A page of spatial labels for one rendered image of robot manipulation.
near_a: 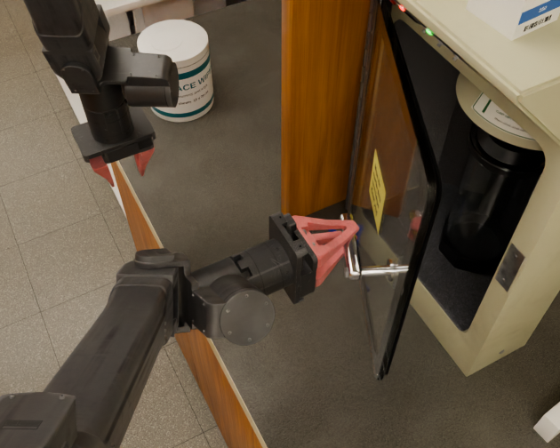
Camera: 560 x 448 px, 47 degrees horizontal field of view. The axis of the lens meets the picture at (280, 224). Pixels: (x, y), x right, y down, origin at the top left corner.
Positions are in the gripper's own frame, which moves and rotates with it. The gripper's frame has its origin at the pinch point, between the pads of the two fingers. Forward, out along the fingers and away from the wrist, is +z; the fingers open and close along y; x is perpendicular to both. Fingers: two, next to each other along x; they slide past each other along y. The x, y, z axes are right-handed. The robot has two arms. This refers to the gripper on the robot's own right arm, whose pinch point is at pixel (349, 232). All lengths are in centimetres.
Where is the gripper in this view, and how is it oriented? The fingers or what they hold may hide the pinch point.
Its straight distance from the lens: 76.6
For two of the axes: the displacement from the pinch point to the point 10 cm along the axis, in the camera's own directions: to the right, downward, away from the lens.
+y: 0.1, -6.2, -7.8
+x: -4.7, -6.9, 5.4
